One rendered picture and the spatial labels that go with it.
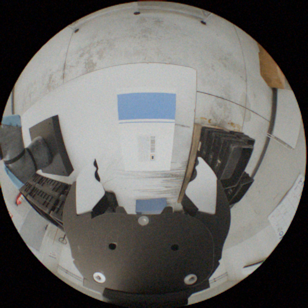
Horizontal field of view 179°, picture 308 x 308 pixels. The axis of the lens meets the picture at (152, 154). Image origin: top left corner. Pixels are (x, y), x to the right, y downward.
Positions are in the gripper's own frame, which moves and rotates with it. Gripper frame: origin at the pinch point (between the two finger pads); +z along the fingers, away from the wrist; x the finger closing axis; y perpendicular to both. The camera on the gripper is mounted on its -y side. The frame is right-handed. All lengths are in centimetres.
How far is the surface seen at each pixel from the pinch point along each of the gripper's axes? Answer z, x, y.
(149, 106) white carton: 9.3, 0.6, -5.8
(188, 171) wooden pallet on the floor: 74, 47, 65
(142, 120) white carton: 9.3, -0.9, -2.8
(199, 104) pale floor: 88, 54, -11
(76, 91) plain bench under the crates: 18.4, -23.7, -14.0
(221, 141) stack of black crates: 40, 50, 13
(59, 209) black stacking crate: 0.6, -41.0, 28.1
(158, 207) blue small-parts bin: 12.9, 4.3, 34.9
